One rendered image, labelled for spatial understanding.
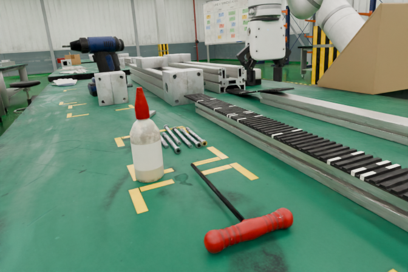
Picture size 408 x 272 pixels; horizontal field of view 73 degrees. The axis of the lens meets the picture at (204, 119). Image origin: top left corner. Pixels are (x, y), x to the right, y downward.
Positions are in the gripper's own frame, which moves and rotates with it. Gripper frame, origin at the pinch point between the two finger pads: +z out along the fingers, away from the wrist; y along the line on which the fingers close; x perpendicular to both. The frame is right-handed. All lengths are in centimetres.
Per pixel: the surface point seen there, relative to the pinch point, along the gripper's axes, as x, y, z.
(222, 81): 19.5, -3.6, 2.1
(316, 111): -20.7, -1.2, 4.9
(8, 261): -40, -52, 6
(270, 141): -32.3, -20.8, 4.2
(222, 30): 559, 258, -43
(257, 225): -47, -33, 5
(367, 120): -32.8, -1.9, 4.0
